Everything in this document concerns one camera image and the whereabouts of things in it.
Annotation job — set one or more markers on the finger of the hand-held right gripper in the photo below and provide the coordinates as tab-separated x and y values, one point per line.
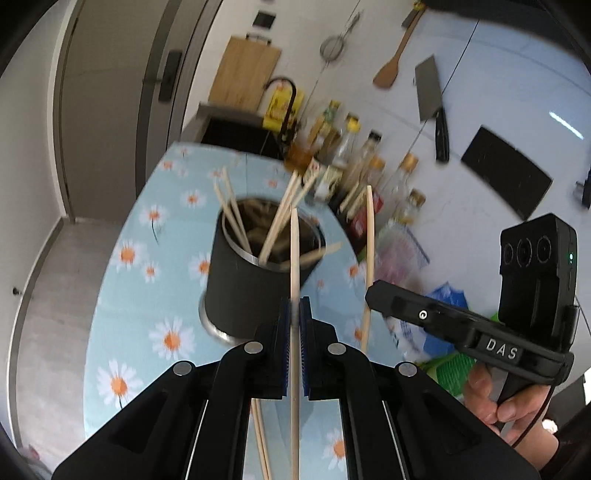
415	314

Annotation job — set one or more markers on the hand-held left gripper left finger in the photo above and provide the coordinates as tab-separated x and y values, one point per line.
285	350

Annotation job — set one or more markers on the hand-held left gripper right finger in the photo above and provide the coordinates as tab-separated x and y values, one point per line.
304	350

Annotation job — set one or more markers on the black utensil holder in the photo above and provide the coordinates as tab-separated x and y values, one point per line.
240	295

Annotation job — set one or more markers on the single pale wooden chopstick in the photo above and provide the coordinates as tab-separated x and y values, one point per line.
369	240
294	258
265	454
258	434

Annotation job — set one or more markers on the bunch of wooden chopsticks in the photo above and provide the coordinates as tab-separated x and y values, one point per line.
278	221

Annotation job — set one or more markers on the person's right hand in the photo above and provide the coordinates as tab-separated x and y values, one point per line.
480	392

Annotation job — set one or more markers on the white and blue salt bag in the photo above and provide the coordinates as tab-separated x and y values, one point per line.
415	341

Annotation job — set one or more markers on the pink printed packet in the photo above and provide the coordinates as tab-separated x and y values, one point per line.
397	254

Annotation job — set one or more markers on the green plastic packet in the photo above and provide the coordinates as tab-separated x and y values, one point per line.
445	374

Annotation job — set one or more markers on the red packet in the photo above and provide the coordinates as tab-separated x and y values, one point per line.
358	226

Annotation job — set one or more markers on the black flat panel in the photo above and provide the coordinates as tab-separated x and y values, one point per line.
505	173

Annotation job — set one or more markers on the daisy print tablecloth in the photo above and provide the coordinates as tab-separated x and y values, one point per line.
152	295

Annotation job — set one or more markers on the row of glass condiment bottles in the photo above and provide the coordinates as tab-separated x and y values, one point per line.
353	134

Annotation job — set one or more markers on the kitchen sink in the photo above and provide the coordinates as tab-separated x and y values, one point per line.
231	134

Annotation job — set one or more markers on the wooden spatula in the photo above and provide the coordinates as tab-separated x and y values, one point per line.
387	74

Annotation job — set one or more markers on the black faucet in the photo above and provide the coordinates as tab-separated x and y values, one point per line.
292	106

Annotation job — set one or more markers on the yellow bottle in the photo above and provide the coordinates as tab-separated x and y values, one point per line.
276	108

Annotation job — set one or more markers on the metal mesh strainer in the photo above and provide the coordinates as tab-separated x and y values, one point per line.
333	48

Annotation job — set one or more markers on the wooden cutting board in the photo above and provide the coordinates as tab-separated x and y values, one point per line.
244	74

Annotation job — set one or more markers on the black door lock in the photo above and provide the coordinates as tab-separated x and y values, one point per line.
170	76

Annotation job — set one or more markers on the dark wall fixture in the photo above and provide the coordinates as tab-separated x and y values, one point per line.
584	189

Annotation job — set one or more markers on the black square wall socket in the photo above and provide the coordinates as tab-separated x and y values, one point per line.
264	20

